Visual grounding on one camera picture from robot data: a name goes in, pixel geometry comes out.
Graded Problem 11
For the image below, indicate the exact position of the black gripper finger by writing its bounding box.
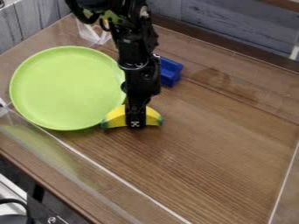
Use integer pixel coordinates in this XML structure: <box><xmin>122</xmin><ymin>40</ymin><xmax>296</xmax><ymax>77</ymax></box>
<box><xmin>125</xmin><ymin>105</ymin><xmax>145</xmax><ymax>129</ymax></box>

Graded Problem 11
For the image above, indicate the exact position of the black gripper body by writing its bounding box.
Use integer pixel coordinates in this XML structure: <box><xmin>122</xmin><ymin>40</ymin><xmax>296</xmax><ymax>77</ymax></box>
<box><xmin>118</xmin><ymin>54</ymin><xmax>161</xmax><ymax>109</ymax></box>

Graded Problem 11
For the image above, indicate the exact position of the yellow toy banana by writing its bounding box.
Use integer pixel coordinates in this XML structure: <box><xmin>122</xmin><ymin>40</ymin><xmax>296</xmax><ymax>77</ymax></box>
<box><xmin>100</xmin><ymin>104</ymin><xmax>164</xmax><ymax>129</ymax></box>

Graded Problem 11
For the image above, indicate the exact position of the green round plate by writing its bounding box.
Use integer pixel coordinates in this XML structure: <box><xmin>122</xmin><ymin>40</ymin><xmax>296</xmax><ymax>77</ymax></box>
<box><xmin>9</xmin><ymin>45</ymin><xmax>125</xmax><ymax>130</ymax></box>

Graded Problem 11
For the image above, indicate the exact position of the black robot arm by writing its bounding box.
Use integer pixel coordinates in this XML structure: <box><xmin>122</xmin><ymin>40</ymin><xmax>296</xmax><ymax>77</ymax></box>
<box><xmin>65</xmin><ymin>0</ymin><xmax>164</xmax><ymax>129</ymax></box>

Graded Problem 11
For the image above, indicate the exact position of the blue plastic block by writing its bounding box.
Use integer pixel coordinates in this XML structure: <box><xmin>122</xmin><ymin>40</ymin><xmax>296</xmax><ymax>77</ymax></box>
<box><xmin>160</xmin><ymin>57</ymin><xmax>184</xmax><ymax>87</ymax></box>

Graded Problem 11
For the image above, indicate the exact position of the clear acrylic corner bracket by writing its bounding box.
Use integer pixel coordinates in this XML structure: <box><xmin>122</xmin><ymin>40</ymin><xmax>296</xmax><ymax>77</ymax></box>
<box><xmin>75</xmin><ymin>20</ymin><xmax>112</xmax><ymax>46</ymax></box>

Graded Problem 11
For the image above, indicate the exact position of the clear acrylic enclosure wall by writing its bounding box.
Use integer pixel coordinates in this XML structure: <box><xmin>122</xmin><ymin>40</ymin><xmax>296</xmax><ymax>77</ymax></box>
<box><xmin>0</xmin><ymin>17</ymin><xmax>299</xmax><ymax>224</ymax></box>

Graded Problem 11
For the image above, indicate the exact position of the black cable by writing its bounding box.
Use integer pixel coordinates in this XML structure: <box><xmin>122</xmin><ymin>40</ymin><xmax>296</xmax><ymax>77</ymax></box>
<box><xmin>0</xmin><ymin>198</ymin><xmax>30</xmax><ymax>224</ymax></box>

